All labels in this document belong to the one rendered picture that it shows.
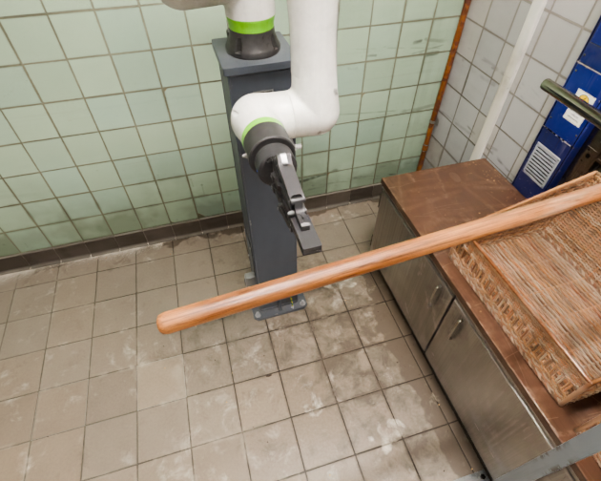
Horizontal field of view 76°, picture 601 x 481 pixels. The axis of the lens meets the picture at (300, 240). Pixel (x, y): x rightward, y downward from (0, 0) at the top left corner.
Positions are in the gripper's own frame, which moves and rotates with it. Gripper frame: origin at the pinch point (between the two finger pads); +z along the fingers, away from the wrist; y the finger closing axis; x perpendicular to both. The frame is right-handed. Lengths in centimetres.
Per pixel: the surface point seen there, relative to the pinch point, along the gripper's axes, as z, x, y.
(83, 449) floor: -22, 81, 120
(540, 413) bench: 25, -58, 62
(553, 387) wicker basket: 21, -64, 59
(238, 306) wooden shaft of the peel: 9.6, 12.6, 0.5
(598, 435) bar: 35, -53, 42
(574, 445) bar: 35, -53, 50
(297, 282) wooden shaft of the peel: 8.6, 4.0, -0.2
